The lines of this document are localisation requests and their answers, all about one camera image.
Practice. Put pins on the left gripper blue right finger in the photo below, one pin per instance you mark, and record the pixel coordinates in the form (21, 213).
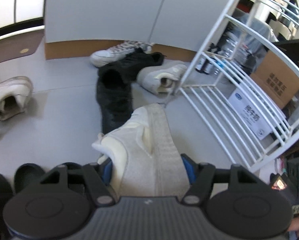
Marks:
(191, 168)

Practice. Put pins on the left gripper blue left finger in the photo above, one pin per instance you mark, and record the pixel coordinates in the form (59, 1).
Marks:
(106, 171)

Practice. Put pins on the beige suede platform sneaker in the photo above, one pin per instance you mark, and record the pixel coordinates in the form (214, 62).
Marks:
(146, 162)

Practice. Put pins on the black mesh sneaker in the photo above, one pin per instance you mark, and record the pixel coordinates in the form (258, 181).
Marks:
(130, 66)
(114, 96)

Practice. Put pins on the white sneaker patterned laces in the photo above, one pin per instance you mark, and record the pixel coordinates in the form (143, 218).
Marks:
(102, 57)

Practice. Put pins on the white sneaker beige laces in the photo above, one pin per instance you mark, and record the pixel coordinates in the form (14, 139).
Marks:
(15, 94)

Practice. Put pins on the black clog with strap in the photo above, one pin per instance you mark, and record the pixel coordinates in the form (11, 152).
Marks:
(72, 166)

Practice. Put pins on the white printed carton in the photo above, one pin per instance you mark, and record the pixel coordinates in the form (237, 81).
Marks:
(258, 111)

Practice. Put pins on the grey white low sneaker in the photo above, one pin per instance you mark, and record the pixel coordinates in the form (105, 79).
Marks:
(161, 79)

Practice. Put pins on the white metal shelf rack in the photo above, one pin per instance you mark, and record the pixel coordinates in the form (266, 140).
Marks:
(208, 96)

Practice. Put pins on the dark bottle on shelf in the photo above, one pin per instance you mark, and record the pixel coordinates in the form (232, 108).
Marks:
(204, 66)

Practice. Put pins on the cardboard box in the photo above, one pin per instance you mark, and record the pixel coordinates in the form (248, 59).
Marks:
(276, 79)

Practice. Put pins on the brown door mat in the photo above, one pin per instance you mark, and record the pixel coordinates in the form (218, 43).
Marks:
(20, 45)

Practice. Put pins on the white cabinet with wood base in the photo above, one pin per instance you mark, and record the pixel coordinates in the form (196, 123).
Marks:
(75, 28)

